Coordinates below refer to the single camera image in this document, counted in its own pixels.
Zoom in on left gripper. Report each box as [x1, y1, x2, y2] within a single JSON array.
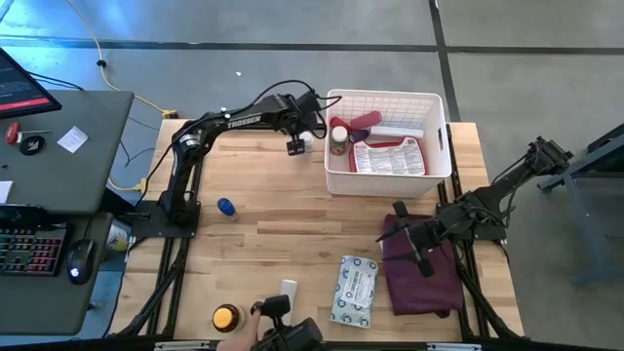
[[287, 95, 327, 157]]

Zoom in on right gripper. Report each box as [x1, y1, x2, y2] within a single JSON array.
[[374, 200, 448, 279]]

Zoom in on brown pill bottle white cap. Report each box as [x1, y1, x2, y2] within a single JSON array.
[[329, 125, 350, 157]]

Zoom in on white perforated plastic basket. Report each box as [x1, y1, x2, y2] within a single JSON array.
[[324, 88, 453, 199]]

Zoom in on red bandage roll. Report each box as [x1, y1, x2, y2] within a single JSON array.
[[349, 110, 384, 132]]

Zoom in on white package blue print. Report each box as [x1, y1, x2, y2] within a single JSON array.
[[328, 253, 380, 330]]

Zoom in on red first aid pouch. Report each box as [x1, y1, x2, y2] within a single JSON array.
[[347, 136, 428, 176]]

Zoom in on white elastic bandage roll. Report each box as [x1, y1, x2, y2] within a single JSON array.
[[279, 278, 299, 326]]

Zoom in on maroon folded cloth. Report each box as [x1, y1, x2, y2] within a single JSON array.
[[379, 213, 465, 319]]

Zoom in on blue bottle cap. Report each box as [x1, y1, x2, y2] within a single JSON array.
[[215, 197, 239, 222]]

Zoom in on blue grey metal cart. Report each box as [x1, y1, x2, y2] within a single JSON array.
[[538, 121, 624, 287]]

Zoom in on amber jar yellow lid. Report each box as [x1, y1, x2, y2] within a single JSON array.
[[211, 302, 247, 334]]

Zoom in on white yellow can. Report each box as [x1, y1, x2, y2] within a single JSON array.
[[105, 221, 132, 254]]

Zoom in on white paper note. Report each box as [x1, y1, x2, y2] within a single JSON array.
[[56, 125, 90, 154]]

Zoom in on grey desk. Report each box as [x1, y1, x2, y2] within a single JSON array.
[[0, 90, 136, 337]]

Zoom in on black computer mouse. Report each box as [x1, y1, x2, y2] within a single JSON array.
[[66, 238, 97, 286]]

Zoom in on black round disc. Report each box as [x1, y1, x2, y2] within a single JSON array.
[[19, 135, 47, 157]]

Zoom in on computer monitor red bar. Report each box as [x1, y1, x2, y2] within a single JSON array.
[[0, 46, 63, 121]]

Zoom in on black backlit keyboard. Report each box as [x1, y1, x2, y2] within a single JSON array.
[[0, 224, 68, 278]]

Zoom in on black aluminium table frame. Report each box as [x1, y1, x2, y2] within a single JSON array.
[[109, 110, 526, 342]]

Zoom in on white bracket strip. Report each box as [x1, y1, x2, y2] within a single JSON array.
[[426, 342, 484, 351], [153, 340, 212, 351]]

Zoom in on black camera on mount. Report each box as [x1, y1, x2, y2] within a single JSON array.
[[250, 293, 327, 351]]

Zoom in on yellow extension cord plug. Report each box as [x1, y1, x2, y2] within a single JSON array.
[[107, 175, 149, 193]]

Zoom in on yellow floor cable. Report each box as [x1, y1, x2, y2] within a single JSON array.
[[62, 0, 179, 120]]

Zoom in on black monitor cable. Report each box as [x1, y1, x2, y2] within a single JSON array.
[[26, 71, 85, 93]]

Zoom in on red handled tool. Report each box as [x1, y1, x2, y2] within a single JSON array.
[[4, 121, 53, 145]]

